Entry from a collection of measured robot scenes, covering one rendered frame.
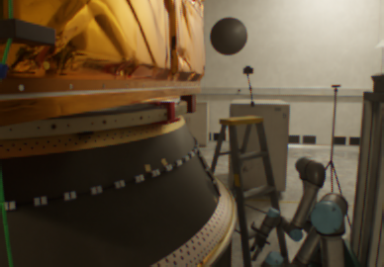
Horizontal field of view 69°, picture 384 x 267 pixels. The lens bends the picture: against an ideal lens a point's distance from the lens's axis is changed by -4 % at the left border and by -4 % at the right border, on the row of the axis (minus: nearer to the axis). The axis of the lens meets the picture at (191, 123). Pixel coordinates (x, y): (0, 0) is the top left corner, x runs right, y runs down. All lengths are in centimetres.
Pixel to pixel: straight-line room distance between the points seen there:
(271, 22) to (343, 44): 208
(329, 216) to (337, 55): 792
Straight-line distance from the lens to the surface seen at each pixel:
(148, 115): 110
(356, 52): 915
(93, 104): 82
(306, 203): 183
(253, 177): 484
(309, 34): 888
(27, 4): 61
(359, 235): 189
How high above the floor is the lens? 181
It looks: 8 degrees down
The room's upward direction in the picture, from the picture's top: straight up
